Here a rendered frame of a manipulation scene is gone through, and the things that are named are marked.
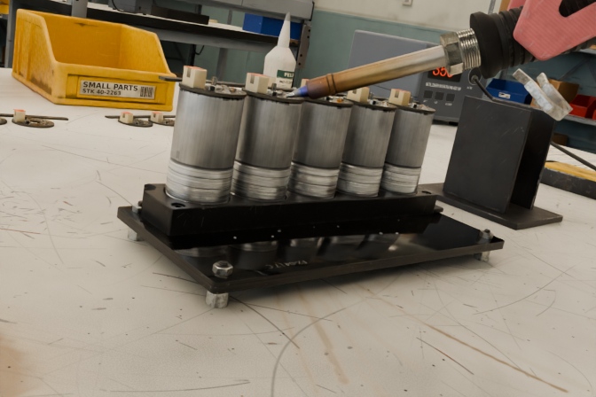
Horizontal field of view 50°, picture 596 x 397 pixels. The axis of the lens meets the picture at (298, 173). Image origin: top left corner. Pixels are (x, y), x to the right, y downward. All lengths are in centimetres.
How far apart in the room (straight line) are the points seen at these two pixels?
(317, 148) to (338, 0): 612
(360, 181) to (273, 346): 12
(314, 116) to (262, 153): 3
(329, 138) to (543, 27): 9
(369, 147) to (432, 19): 543
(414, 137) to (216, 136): 11
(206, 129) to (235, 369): 9
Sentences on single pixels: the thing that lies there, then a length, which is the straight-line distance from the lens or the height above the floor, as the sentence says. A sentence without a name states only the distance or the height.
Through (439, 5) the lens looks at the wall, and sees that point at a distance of 570.
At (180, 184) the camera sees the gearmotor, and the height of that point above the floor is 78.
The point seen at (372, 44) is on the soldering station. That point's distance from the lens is 85.
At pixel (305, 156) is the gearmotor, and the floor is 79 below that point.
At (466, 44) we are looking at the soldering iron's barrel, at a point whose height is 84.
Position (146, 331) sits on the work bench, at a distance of 19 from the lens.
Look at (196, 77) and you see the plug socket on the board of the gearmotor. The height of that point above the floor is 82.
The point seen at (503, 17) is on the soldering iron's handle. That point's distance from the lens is 25.
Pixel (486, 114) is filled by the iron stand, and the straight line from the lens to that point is 40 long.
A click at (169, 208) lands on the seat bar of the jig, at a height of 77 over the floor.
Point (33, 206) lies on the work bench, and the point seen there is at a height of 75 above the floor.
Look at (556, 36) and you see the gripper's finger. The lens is 24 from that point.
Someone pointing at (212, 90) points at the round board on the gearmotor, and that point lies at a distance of 23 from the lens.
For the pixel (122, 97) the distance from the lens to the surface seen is 53.
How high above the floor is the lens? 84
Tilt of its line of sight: 13 degrees down
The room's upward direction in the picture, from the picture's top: 10 degrees clockwise
